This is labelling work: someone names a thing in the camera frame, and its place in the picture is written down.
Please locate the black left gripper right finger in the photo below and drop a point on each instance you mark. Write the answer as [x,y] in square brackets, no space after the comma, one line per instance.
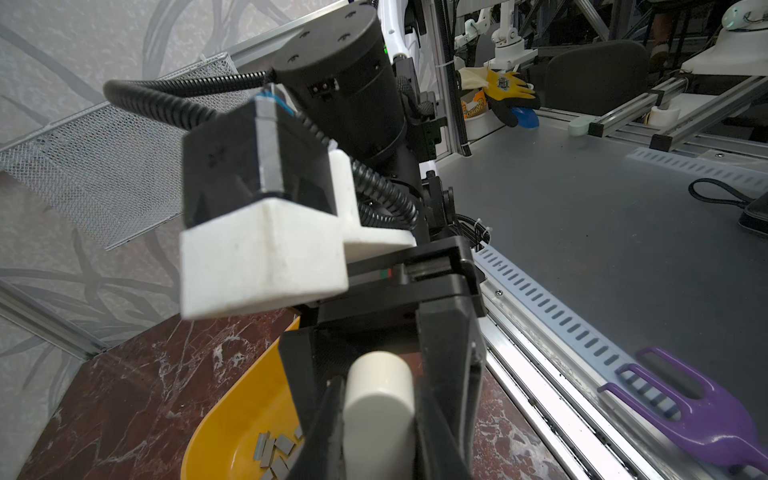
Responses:
[440,454]

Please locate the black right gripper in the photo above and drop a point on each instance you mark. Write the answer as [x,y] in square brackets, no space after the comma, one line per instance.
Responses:
[384,294]

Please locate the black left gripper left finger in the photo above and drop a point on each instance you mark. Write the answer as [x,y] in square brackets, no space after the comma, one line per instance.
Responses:
[321,456]

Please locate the beige stapler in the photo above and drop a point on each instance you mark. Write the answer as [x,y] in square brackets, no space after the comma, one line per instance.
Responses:
[379,434]

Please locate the grey staple strips pile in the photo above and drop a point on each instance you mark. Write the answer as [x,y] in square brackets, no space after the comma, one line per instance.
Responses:
[275,456]

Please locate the yellow plastic tray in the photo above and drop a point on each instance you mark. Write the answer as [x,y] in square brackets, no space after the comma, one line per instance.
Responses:
[223,444]

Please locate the yellow black work glove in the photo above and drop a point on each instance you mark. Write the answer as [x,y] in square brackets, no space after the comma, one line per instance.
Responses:
[501,93]

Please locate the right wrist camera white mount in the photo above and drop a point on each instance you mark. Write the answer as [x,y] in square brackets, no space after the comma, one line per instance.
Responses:
[271,215]

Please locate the white slotted cable duct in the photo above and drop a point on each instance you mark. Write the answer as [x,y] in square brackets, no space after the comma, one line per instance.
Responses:
[586,342]

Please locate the purple toy fork pink handle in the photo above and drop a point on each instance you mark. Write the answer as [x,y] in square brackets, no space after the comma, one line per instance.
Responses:
[715,428]

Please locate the white wire mesh basket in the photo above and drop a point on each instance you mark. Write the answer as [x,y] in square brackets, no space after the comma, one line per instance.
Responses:
[113,174]

